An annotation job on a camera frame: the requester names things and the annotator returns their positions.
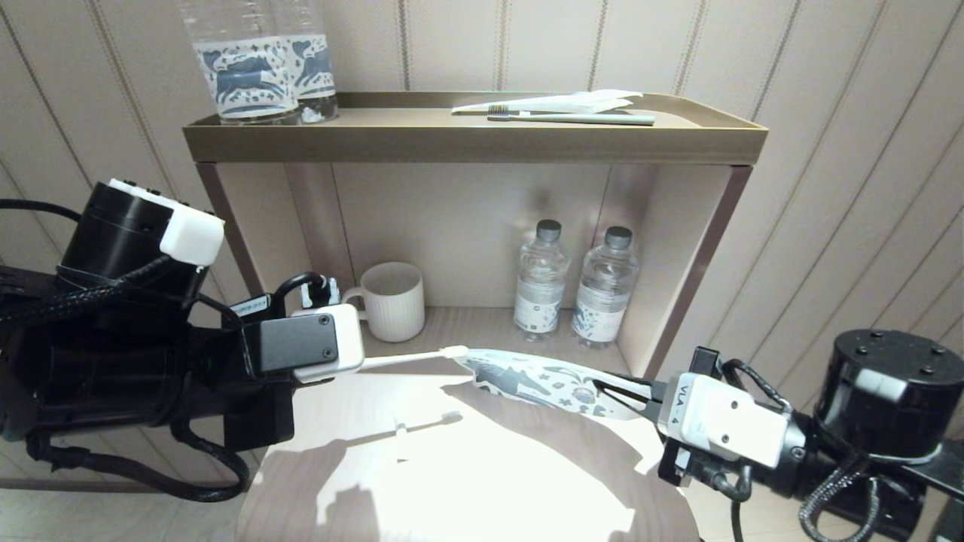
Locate white horse-print zip pouch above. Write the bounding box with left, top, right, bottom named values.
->
left=456, top=349, right=656, bottom=421

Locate white toothbrush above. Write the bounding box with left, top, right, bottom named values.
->
left=361, top=346, right=469, bottom=371

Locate small clear water bottle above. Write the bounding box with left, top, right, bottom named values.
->
left=514, top=220, right=571, bottom=342
left=571, top=227, right=641, bottom=349

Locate white ribbed ceramic mug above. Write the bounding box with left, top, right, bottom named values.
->
left=343, top=262, right=426, bottom=344

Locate beige open shelf cabinet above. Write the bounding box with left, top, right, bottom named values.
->
left=196, top=162, right=754, bottom=392

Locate grey-green toothbrush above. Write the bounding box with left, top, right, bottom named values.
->
left=487, top=105, right=656, bottom=126

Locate white paper wrapper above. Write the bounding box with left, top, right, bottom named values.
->
left=452, top=90, right=643, bottom=116

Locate brass coloured tray shelf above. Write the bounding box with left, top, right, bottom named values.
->
left=183, top=92, right=769, bottom=166

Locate large bottle horse print label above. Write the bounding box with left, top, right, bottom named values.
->
left=181, top=0, right=300, bottom=126
left=270, top=0, right=340, bottom=123

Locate right arm braided black cable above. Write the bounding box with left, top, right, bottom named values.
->
left=798, top=452, right=882, bottom=542

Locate arm braided black cable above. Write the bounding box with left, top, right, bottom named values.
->
left=798, top=452, right=882, bottom=542
left=0, top=256, right=249, bottom=504

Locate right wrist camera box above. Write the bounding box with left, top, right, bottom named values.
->
left=657, top=373, right=792, bottom=469

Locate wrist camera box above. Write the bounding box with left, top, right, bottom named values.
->
left=657, top=373, right=792, bottom=469
left=243, top=303, right=366, bottom=385

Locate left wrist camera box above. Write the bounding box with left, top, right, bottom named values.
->
left=243, top=303, right=366, bottom=385

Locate right camera black cable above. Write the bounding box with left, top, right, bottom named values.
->
left=700, top=358, right=792, bottom=542

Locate left camera short black cable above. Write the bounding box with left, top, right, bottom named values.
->
left=271, top=273, right=340, bottom=309

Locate left arm braided black cable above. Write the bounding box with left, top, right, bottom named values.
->
left=0, top=256, right=249, bottom=504

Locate left arm smooth black cable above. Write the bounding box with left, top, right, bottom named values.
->
left=0, top=199, right=80, bottom=223

